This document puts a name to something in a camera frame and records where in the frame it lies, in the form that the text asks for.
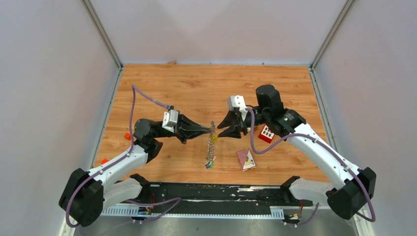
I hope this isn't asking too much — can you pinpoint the playing card box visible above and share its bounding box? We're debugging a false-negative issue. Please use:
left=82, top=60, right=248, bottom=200
left=236, top=149, right=256, bottom=172

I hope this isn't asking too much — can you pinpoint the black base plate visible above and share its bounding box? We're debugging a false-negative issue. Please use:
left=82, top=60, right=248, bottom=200
left=132, top=182, right=313, bottom=214

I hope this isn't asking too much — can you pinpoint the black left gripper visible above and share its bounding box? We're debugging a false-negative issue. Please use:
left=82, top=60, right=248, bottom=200
left=154, top=110, right=211, bottom=145

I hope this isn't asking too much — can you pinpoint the red white toy brick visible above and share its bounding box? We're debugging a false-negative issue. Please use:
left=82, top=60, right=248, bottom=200
left=258, top=124, right=275, bottom=144

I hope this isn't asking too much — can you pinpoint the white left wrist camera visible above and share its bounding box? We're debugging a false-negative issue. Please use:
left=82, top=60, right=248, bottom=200
left=162, top=109, right=179, bottom=133

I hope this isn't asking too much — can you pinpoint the slotted white cable duct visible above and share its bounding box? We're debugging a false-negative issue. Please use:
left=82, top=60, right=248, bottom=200
left=100, top=205, right=285, bottom=220

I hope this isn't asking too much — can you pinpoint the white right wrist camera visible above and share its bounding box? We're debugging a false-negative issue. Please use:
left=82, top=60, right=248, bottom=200
left=227, top=95, right=248, bottom=121

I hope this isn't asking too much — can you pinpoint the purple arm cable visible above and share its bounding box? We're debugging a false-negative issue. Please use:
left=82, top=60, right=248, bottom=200
left=65, top=84, right=182, bottom=236
left=246, top=107, right=377, bottom=227

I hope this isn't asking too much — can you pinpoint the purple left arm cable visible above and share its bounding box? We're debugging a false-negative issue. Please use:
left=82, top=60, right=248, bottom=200
left=65, top=84, right=182, bottom=236

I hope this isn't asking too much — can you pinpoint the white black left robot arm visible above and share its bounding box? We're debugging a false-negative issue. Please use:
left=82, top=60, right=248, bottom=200
left=59, top=110, right=211, bottom=228

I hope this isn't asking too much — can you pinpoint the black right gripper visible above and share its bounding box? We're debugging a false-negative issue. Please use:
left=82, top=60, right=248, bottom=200
left=216, top=108, right=269, bottom=138

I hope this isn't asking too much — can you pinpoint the key with yellow tag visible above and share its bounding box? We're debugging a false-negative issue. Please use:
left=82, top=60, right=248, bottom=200
left=209, top=134, right=218, bottom=143

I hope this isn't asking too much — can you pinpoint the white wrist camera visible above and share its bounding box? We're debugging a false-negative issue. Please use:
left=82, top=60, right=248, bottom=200
left=227, top=95, right=248, bottom=121
left=162, top=109, right=179, bottom=133

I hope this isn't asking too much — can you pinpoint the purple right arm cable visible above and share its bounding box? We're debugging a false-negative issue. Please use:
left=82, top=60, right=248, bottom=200
left=246, top=107, right=377, bottom=227

